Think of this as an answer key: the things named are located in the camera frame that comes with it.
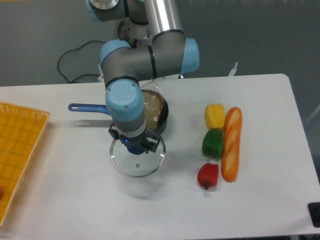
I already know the black corner device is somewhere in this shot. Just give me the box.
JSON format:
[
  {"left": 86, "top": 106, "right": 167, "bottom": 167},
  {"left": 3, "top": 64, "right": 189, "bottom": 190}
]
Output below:
[{"left": 307, "top": 202, "right": 320, "bottom": 228}]

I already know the yellow wicker basket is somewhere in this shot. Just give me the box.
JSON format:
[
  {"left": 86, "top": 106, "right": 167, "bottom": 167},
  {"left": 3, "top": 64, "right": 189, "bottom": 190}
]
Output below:
[{"left": 0, "top": 101, "right": 51, "bottom": 226}]

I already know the white table bracket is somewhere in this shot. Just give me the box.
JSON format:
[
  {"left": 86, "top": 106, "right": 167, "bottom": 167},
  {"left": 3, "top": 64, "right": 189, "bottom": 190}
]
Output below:
[{"left": 228, "top": 62, "right": 238, "bottom": 77}]

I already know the yellow bell pepper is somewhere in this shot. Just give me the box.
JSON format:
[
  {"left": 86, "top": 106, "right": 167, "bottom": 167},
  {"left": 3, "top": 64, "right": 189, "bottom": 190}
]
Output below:
[{"left": 204, "top": 103, "right": 226, "bottom": 130}]

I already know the green bell pepper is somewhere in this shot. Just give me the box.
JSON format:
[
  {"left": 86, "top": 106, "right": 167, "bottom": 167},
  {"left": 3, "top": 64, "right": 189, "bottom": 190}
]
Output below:
[{"left": 201, "top": 129, "right": 224, "bottom": 159}]

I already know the glass pot lid blue knob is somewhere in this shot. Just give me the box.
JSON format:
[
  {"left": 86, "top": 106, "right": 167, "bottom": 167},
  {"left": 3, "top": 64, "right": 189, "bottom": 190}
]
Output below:
[{"left": 109, "top": 128, "right": 166, "bottom": 178}]

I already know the black cable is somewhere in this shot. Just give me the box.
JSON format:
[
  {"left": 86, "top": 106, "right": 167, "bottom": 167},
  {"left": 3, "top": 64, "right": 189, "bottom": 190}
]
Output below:
[{"left": 57, "top": 40, "right": 108, "bottom": 84}]

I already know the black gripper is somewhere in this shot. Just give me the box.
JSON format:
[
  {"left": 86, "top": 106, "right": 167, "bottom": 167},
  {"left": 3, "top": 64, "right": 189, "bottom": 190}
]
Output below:
[{"left": 108, "top": 123, "right": 159, "bottom": 153}]

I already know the red bell pepper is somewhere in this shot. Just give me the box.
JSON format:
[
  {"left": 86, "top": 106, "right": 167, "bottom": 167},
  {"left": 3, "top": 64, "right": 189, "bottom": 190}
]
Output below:
[{"left": 197, "top": 163, "right": 219, "bottom": 190}]

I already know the dark pot with blue handle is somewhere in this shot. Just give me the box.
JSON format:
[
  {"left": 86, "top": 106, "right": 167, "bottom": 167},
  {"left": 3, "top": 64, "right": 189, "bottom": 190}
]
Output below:
[{"left": 68, "top": 100, "right": 169, "bottom": 134}]

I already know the orange baguette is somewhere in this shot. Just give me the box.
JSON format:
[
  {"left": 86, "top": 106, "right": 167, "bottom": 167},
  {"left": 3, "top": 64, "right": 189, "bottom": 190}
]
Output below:
[{"left": 221, "top": 107, "right": 243, "bottom": 183}]

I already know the bagged bread slice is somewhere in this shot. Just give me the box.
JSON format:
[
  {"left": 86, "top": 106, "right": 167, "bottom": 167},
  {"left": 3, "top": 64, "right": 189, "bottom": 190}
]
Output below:
[{"left": 140, "top": 80, "right": 165, "bottom": 130}]

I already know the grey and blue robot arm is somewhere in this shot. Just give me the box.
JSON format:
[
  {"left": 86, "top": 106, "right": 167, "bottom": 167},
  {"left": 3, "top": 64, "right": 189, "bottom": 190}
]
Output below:
[{"left": 86, "top": 0, "right": 200, "bottom": 155}]

